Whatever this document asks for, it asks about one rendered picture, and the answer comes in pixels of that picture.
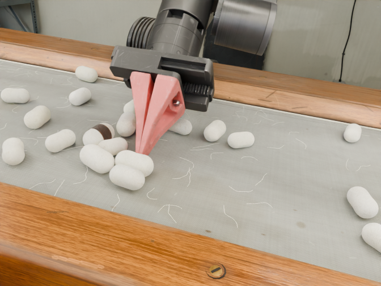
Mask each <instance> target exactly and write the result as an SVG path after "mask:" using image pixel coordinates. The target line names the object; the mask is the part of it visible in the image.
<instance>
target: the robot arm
mask: <svg viewBox="0 0 381 286"><path fill-rule="evenodd" d="M211 12H215V16H214V21H213V26H212V29H211V35H214V36H215V39H214V44H216V45H220V46H223V47H228V48H232V49H236V50H240V51H244V52H248V53H253V54H257V55H260V56H262V55H263V53H264V51H265V49H266V46H267V44H268V41H269V38H270V35H271V33H272V29H273V25H274V21H275V18H276V13H277V0H162V2H161V5H160V8H159V11H158V14H157V16H156V20H155V23H154V26H153V29H152V31H151V34H150V37H149V40H148V43H147V46H146V49H140V48H132V47H125V46H120V45H116V46H115V48H114V50H113V52H112V55H111V59H112V62H111V64H110V67H109V68H110V70H111V72H112V74H113V75H114V76H115V77H121V78H124V79H123V81H124V82H125V84H126V86H127V87H128V88H130V89H132V94H133V102H134V109H135V113H136V153H139V154H144V155H147V156H148V155H149V153H150V152H151V150H152V149H153V147H154V146H155V144H156V143H157V142H158V140H159V139H160V138H161V136H162V135H163V134H164V133H165V132H166V131H167V130H168V129H169V128H170V127H171V126H173V125H174V124H175V123H176V122H177V121H178V120H179V119H180V118H181V117H182V116H183V114H184V112H185V109H188V110H194V111H200V112H206V111H207V110H208V105H209V102H212V100H213V96H214V92H215V89H214V72H213V62H212V61H211V60H210V59H207V58H200V57H199V54H200V50H201V47H202V42H203V40H204V36H205V32H206V28H207V26H208V21H209V18H210V14H211Z"/></svg>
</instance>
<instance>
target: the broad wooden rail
mask: <svg viewBox="0 0 381 286"><path fill-rule="evenodd" d="M114 48H115V47H114V46H110V45H104V44H97V43H90V42H86V41H79V40H73V39H66V38H61V37H55V36H48V35H42V34H38V33H30V32H24V31H17V30H11V29H7V28H0V59H1V60H7V61H13V62H19V63H23V64H29V65H35V66H41V67H45V68H50V69H56V70H62V71H66V72H72V73H75V71H76V69H77V67H79V66H86V67H88V68H92V69H94V70H96V72H97V73H98V77H99V78H105V79H111V80H115V81H121V82H124V81H123V79H124V78H121V77H115V76H114V75H113V74H112V72H111V70H110V68H109V67H110V64H111V62H112V59H111V55H112V52H113V50H114ZM213 72H214V89H215V92H214V96H213V99H219V100H225V101H229V102H235V103H241V104H247V105H250V106H256V107H262V108H268V109H272V110H278V111H284V112H290V113H296V114H300V115H306V116H312V117H318V118H321V119H327V120H333V121H339V122H343V123H349V124H358V125H361V126H364V127H370V128H376V129H381V90H378V89H371V88H367V87H361V86H353V85H347V84H343V83H336V82H330V81H322V80H318V79H312V78H305V77H298V76H294V75H287V74H281V73H274V72H269V71H263V70H256V69H250V68H243V67H238V66H232V65H225V64H219V63H215V62H213Z"/></svg>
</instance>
